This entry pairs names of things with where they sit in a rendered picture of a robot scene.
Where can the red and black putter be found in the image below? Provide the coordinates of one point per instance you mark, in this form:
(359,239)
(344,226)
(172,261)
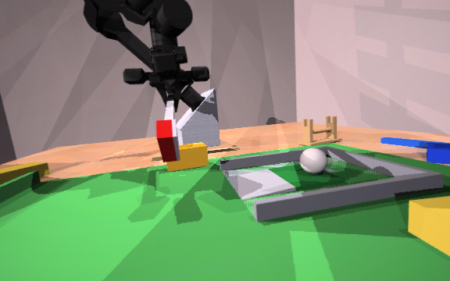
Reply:
(167,134)

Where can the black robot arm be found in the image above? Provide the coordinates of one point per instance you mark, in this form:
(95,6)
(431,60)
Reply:
(168,19)

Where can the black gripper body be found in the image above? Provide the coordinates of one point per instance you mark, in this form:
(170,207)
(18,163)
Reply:
(139,76)

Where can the white golf ball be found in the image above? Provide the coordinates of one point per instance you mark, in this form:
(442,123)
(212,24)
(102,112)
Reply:
(313,160)

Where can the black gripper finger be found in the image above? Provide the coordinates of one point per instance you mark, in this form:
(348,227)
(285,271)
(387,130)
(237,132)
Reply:
(160,86)
(178,88)

